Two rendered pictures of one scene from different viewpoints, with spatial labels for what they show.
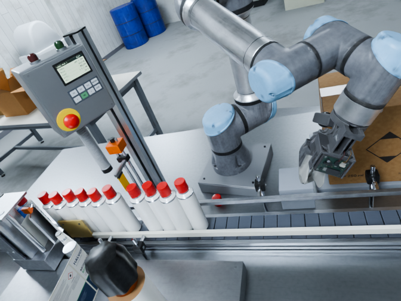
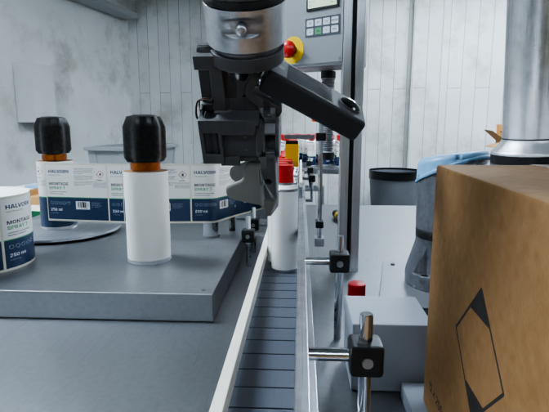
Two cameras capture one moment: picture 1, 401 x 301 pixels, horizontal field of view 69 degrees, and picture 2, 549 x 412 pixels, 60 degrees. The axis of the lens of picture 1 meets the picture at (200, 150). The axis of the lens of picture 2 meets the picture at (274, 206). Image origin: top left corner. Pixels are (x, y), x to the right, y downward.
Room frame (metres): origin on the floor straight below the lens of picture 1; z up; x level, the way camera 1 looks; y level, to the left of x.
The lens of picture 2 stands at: (0.29, -0.75, 1.16)
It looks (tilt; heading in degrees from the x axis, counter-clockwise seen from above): 10 degrees down; 69
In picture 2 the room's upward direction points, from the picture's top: straight up
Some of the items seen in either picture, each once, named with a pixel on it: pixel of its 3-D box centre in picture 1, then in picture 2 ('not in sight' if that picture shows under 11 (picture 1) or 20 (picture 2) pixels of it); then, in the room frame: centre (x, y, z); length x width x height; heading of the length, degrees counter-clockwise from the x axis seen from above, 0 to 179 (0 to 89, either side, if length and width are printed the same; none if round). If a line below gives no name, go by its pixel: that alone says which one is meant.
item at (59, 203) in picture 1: (70, 214); not in sight; (0.81, 0.50, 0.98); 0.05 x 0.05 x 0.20
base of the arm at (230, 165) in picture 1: (228, 151); (448, 254); (0.88, -0.10, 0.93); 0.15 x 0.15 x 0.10
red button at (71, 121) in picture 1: (70, 120); (288, 49); (0.73, 0.28, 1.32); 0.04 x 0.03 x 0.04; 121
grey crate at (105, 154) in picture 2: not in sight; (135, 161); (0.59, 2.57, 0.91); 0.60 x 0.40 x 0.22; 58
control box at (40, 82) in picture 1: (67, 89); (323, 25); (0.81, 0.27, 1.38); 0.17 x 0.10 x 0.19; 121
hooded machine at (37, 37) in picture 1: (51, 61); not in sight; (5.50, 1.83, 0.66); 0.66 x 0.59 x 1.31; 145
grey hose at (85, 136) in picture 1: (92, 146); (328, 115); (0.84, 0.31, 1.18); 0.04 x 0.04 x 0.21
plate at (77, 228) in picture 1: (76, 229); not in sight; (0.78, 0.50, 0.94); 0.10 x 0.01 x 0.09; 66
